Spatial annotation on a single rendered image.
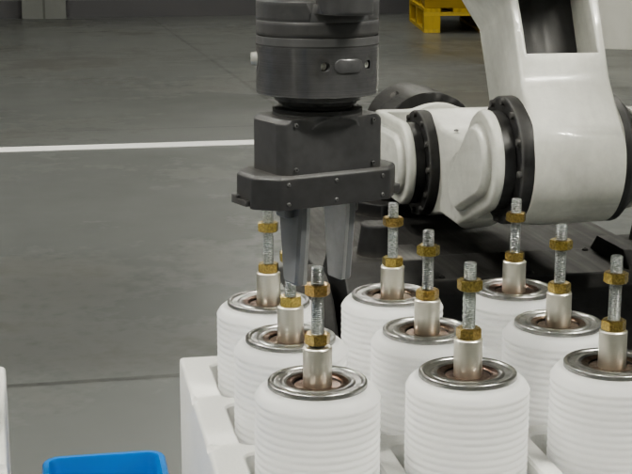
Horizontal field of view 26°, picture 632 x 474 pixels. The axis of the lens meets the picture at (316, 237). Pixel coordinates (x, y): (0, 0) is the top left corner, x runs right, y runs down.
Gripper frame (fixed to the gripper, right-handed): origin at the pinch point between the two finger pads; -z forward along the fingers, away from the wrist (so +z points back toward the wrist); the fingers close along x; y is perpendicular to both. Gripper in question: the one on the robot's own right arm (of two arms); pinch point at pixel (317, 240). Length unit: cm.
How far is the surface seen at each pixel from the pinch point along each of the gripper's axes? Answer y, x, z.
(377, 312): 15.7, 15.4, -11.6
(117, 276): 132, 37, -37
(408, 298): 16.5, 19.4, -11.0
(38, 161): 258, 65, -37
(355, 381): -1.6, 2.4, -10.9
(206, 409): 17.0, -1.2, -18.3
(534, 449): -4.6, 17.5, -18.2
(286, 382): 1.0, -2.1, -10.9
